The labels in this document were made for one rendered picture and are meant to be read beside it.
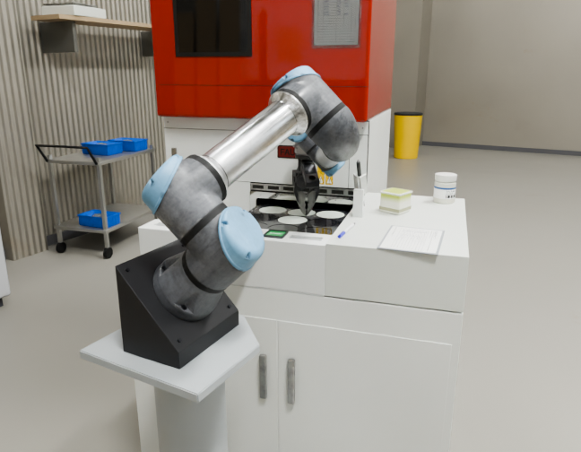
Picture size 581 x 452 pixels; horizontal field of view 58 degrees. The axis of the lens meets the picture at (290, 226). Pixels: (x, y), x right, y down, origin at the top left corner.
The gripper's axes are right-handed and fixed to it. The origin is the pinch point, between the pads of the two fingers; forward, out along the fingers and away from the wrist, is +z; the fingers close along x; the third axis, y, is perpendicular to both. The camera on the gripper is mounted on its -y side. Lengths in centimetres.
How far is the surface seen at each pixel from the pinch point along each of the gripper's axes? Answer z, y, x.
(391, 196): -10.3, -24.6, -20.6
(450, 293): 5, -64, -21
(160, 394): 20, -68, 50
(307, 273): 4.0, -46.0, 11.0
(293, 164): -13.4, 19.6, 0.2
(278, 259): 0.9, -42.0, 18.2
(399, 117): 27, 638, -317
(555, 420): 92, -13, -104
